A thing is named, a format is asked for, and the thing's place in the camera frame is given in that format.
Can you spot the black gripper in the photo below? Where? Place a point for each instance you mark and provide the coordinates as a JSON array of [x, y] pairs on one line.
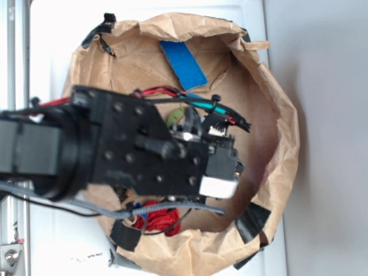
[[135, 149]]

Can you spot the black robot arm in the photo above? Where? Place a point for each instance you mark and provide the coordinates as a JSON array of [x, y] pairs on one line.
[[73, 166]]

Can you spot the green plush animal toy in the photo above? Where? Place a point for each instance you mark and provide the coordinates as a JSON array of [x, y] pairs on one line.
[[177, 116]]

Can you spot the red crumpled object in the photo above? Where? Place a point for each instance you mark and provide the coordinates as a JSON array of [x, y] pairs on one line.
[[161, 220]]

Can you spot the blue sponge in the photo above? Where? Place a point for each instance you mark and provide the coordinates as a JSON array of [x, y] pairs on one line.
[[184, 65]]

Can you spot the aluminium rail with bracket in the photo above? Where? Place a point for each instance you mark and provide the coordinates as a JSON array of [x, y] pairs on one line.
[[15, 37]]

